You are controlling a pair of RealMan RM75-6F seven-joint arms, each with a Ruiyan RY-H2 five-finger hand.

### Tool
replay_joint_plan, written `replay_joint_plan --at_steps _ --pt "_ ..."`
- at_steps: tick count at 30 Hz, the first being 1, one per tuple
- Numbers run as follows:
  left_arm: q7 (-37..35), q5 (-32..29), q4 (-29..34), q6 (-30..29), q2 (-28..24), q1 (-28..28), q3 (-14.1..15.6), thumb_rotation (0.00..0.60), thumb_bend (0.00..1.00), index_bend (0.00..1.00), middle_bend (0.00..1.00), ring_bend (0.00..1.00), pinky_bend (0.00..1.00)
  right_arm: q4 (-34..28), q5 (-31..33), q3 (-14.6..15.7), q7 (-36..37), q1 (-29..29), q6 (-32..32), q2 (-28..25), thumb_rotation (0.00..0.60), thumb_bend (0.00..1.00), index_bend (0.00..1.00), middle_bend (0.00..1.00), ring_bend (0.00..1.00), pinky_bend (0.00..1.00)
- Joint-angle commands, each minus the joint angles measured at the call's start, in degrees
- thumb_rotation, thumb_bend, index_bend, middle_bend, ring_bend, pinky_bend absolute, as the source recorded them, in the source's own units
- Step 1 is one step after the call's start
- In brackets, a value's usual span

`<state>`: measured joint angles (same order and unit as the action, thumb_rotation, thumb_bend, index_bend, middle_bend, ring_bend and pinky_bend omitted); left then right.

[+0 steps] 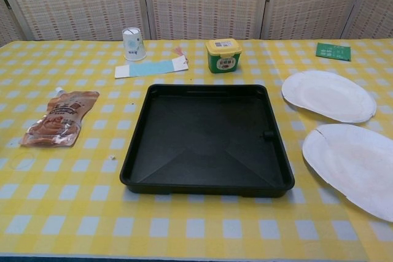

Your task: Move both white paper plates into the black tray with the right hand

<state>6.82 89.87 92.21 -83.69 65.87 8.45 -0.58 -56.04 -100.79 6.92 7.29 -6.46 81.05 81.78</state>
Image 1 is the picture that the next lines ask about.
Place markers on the white paper plate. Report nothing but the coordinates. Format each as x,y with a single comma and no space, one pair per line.
353,167
328,96

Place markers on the black plastic tray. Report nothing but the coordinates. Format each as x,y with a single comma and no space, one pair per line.
199,139

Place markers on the green tub with yellow lid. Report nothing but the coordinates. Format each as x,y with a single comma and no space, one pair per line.
223,59

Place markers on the pink tassel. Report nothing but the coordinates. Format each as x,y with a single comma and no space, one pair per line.
178,50

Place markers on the white and blue paper card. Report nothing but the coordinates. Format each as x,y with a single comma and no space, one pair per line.
147,68

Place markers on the upturned white paper cup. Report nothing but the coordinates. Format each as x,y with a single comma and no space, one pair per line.
133,45

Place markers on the woven folding screen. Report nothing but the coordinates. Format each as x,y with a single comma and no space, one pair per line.
199,1

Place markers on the brown sauce pouch with spout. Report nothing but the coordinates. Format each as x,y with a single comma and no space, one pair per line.
58,117

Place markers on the yellow checked tablecloth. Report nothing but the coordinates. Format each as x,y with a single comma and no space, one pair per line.
92,206

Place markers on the green printed card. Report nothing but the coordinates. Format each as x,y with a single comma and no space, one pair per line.
333,51

